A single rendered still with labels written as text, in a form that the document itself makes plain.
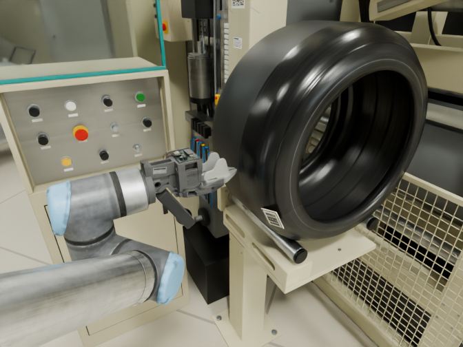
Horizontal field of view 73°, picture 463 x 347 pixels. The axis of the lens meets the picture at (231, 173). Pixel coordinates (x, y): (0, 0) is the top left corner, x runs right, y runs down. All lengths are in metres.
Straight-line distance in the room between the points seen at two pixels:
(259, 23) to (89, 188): 0.65
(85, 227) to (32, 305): 0.25
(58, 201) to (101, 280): 0.19
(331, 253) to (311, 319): 0.89
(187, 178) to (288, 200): 0.22
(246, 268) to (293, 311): 0.60
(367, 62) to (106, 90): 0.87
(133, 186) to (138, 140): 0.72
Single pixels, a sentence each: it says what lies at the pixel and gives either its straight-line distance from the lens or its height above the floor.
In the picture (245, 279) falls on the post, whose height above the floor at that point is 0.43.
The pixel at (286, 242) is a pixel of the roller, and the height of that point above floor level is 0.92.
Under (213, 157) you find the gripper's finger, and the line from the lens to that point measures 0.69.
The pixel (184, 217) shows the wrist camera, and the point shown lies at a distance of 0.68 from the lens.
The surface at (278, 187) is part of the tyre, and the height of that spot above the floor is 1.14.
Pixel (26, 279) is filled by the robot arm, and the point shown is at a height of 1.23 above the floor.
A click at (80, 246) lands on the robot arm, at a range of 0.64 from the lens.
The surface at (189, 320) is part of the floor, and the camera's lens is 1.85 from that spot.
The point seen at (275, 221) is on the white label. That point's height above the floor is 1.05.
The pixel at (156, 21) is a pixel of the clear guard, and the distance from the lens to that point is 1.23.
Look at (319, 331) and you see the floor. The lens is 1.85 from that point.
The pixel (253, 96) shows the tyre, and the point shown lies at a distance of 0.67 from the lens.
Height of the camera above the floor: 1.48
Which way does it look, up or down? 28 degrees down
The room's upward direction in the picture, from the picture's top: straight up
